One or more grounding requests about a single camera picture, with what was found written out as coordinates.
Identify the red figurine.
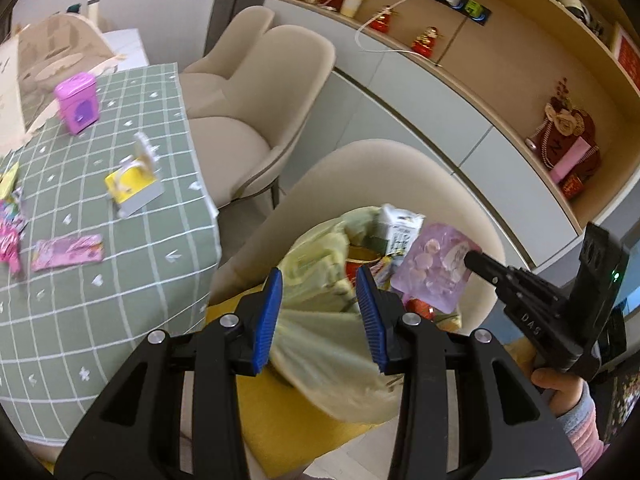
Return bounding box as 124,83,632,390
372,6,397,35
410,25,444,59

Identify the large red gift bag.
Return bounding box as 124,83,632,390
526,79,602,196

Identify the red picture frame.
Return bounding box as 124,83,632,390
612,24,640,82

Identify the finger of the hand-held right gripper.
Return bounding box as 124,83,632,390
465,250,527,307

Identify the beige upholstered chair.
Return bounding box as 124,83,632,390
189,24,336,212
209,139,507,480
181,5,276,82

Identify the white green drink carton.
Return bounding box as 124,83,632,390
371,204,426,262

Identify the built-in shelf cabinet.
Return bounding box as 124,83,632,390
264,0,640,273

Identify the yellow snack packet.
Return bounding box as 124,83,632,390
0,162,21,201

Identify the pink box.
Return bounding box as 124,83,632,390
549,140,592,184

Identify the dark wine bottle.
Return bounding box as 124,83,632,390
546,0,607,37

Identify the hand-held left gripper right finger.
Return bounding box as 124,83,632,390
355,265,581,480

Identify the pink snack packet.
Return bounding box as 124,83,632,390
0,222,25,281

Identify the white charging cable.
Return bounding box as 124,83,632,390
354,0,462,67

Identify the green checked tablecloth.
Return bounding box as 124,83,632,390
0,62,224,450

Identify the light green plastic bag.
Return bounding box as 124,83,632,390
270,204,403,424

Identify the pink flat wrapper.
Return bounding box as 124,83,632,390
30,233,105,272

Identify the red cylindrical can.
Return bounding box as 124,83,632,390
347,244,385,275

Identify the yellow seat cushion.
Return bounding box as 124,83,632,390
205,282,402,479

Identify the purple tin box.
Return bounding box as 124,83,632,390
53,73,100,136

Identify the yellow white carton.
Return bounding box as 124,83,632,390
104,132,165,219

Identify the red gold packet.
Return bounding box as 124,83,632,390
404,298,442,322

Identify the purple translucent packet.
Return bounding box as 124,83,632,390
390,222,484,314

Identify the colourful candy wrapper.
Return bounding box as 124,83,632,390
0,187,26,226

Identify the person's right hand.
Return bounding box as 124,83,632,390
532,367,585,417

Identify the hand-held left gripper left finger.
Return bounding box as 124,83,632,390
54,267,284,480

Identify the beige chair behind table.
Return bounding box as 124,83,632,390
0,14,124,152

